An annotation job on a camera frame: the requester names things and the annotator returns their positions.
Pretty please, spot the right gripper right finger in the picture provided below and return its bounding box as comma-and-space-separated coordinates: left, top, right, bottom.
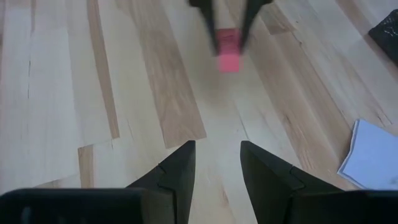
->
239, 140, 398, 224

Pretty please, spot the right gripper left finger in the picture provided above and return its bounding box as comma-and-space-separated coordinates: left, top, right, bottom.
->
0, 139, 197, 224

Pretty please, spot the black mesh desk organizer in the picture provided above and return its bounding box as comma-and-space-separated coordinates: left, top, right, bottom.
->
368, 9, 398, 67

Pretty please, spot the pink eraser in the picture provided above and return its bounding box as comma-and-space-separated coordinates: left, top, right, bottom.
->
216, 27, 244, 74

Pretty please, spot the pale lavender sticky note pad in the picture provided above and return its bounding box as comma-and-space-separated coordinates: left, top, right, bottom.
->
337, 118, 398, 190

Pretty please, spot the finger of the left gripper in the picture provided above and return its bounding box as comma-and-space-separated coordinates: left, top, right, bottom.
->
239, 0, 274, 52
189, 0, 220, 55

